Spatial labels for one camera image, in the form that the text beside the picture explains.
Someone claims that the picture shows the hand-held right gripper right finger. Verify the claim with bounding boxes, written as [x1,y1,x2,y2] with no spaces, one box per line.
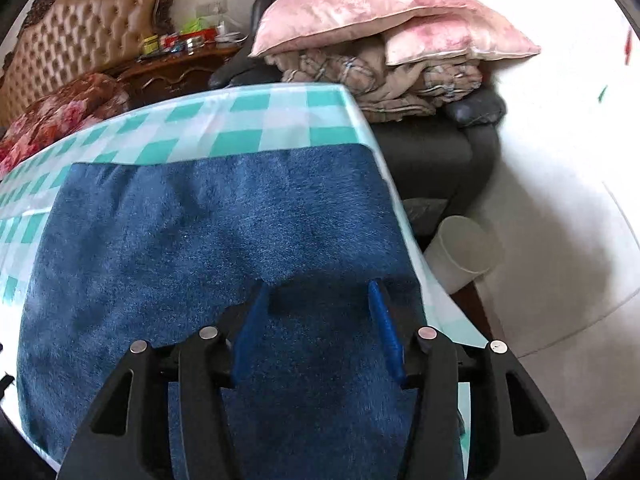
[367,279,588,480]

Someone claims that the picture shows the red floral pillow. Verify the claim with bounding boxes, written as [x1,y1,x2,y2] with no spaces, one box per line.
[0,72,133,181]

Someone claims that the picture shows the black leather armchair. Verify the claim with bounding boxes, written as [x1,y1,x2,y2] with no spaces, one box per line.
[207,0,508,241]

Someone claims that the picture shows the red packet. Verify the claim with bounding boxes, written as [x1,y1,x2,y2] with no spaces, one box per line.
[162,31,218,50]

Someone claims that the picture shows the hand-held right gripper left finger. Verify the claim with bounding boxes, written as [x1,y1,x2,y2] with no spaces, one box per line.
[55,280,271,480]

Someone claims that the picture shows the tufted brown leather headboard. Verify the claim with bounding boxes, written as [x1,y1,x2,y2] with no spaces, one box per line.
[0,0,176,128]

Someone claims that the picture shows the folded beige plaid blanket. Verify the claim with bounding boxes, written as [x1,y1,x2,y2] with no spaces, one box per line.
[265,40,486,123]

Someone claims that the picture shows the small pink satin pillow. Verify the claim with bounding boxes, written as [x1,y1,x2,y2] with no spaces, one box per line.
[385,7,542,67]

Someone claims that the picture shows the white waste bin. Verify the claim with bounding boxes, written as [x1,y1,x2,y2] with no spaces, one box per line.
[424,215,506,296]

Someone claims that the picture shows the large pink satin pillow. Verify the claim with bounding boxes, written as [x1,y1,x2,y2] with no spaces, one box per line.
[249,0,501,58]

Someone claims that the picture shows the carved wooden nightstand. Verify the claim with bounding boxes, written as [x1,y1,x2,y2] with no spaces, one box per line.
[117,45,251,111]

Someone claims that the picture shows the green white checked tablecloth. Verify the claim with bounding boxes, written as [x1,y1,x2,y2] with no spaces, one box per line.
[0,82,488,471]

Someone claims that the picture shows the blue denim pants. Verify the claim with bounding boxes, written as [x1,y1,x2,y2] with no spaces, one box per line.
[15,142,466,480]

